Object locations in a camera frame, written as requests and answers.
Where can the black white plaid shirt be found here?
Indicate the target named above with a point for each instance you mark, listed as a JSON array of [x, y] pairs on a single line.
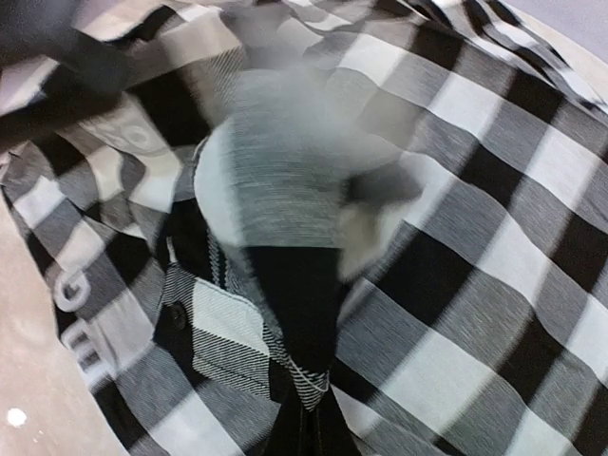
[[404, 201]]

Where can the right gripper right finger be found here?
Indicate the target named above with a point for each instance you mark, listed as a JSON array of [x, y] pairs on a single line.
[[330, 434]]

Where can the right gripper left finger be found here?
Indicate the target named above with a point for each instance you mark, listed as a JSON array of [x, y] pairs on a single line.
[[289, 434]]

